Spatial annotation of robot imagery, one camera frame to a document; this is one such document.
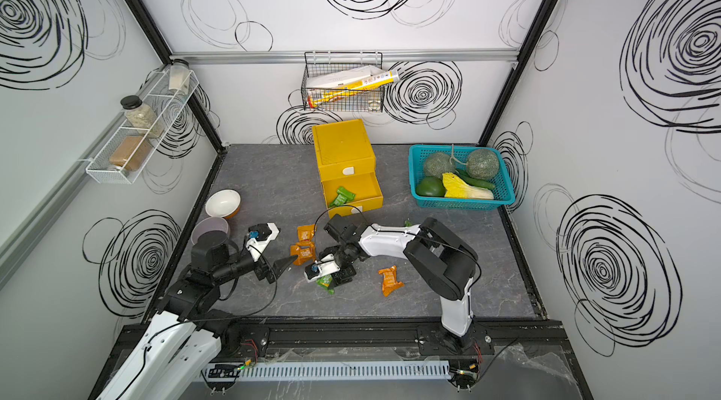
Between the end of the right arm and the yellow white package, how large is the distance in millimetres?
374

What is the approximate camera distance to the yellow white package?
2.77 feet

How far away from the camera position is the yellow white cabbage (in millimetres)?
962
